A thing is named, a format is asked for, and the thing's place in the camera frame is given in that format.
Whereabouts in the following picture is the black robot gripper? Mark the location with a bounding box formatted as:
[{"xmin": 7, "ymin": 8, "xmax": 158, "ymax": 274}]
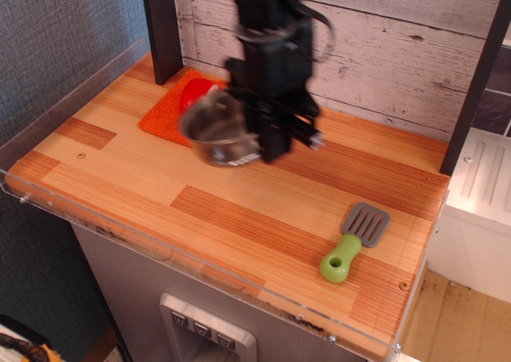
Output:
[{"xmin": 226, "ymin": 18, "xmax": 324, "ymax": 163}]

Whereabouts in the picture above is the stainless steel pan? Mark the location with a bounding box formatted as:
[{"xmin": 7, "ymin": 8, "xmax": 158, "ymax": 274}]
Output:
[{"xmin": 180, "ymin": 91, "xmax": 261, "ymax": 167}]

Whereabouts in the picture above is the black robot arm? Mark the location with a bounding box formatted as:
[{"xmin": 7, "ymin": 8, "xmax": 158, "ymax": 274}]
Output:
[{"xmin": 226, "ymin": 0, "xmax": 328, "ymax": 163}]

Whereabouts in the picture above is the orange cloth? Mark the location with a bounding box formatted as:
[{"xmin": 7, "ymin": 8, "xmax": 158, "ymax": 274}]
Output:
[{"xmin": 138, "ymin": 70, "xmax": 204, "ymax": 147}]

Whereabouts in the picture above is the red white toy sushi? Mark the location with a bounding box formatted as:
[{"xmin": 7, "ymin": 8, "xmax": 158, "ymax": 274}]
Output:
[{"xmin": 179, "ymin": 78, "xmax": 225, "ymax": 115}]

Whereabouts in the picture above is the grey green toy spatula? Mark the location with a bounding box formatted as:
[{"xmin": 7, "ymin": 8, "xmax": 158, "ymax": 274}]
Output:
[{"xmin": 319, "ymin": 202, "xmax": 390, "ymax": 284}]

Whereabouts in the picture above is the grey toy fridge cabinet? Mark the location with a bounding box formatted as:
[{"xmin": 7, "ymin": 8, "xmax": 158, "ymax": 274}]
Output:
[{"xmin": 72, "ymin": 225, "xmax": 362, "ymax": 361}]

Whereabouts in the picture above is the clear acrylic table guard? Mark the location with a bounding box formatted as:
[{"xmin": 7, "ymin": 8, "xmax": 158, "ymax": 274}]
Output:
[{"xmin": 1, "ymin": 39, "xmax": 449, "ymax": 361}]

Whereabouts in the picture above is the silver dispenser button panel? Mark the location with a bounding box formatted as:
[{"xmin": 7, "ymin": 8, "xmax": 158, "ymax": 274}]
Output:
[{"xmin": 160, "ymin": 292, "xmax": 258, "ymax": 361}]

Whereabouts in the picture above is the white toy sink unit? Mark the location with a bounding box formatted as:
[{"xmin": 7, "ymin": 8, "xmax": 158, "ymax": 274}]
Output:
[{"xmin": 426, "ymin": 129, "xmax": 510, "ymax": 302}]

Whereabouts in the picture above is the yellow black object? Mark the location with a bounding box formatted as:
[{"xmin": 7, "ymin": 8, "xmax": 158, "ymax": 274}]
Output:
[{"xmin": 1, "ymin": 333, "xmax": 61, "ymax": 361}]

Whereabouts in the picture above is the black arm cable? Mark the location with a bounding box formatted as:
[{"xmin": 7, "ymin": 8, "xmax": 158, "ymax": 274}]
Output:
[{"xmin": 299, "ymin": 2, "xmax": 336, "ymax": 66}]

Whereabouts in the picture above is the dark right vertical post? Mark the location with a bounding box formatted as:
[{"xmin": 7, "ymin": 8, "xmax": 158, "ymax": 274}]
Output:
[{"xmin": 440, "ymin": 0, "xmax": 510, "ymax": 176}]

